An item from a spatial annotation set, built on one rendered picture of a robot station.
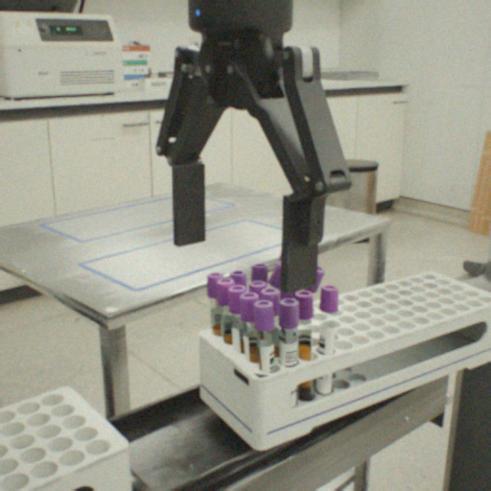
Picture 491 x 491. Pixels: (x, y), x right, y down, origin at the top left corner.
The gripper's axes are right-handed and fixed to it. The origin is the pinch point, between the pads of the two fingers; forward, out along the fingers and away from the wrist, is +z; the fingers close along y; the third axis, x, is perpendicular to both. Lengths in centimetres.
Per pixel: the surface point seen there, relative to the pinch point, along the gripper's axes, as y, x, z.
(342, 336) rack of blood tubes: -4.2, -8.2, 8.3
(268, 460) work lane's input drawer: -5.3, 1.2, 16.0
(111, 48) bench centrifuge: 229, -112, -16
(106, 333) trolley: 25.2, -0.7, 16.9
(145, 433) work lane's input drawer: 4.0, 6.9, 16.1
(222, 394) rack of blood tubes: -0.2, 1.7, 12.2
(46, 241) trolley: 57, -7, 14
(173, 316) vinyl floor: 173, -105, 95
